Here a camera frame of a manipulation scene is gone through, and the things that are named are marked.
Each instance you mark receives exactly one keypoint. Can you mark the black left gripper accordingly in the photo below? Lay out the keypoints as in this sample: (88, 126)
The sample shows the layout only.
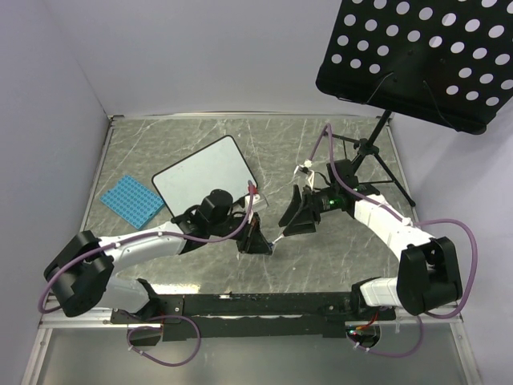
(252, 241)

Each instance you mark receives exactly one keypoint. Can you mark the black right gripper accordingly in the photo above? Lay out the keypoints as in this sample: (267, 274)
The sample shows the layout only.
(304, 219)

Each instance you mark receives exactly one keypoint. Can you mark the white whiteboard marker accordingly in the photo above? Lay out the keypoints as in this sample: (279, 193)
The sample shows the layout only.
(278, 239)

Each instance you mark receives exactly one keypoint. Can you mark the small black-framed whiteboard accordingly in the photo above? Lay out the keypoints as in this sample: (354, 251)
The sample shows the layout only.
(218, 165)

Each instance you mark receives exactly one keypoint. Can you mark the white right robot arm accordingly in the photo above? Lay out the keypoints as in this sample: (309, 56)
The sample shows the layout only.
(428, 274)

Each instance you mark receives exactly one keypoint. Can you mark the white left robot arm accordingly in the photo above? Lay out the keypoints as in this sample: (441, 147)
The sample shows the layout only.
(84, 275)

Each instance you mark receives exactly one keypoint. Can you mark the blue studded building plate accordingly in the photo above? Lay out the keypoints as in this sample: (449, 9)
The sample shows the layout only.
(133, 202)

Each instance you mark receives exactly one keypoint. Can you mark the black perforated music stand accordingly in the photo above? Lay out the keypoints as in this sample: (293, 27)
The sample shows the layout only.
(444, 62)

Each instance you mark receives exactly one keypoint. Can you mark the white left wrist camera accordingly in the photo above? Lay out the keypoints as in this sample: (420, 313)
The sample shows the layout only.
(254, 200)

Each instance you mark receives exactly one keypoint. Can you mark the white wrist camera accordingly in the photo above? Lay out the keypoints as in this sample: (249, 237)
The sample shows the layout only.
(254, 200)
(304, 169)

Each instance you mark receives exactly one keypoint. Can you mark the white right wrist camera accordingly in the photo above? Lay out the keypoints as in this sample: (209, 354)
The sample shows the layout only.
(304, 169)

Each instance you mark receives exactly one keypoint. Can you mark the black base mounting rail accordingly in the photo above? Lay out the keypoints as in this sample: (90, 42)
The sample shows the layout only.
(255, 315)

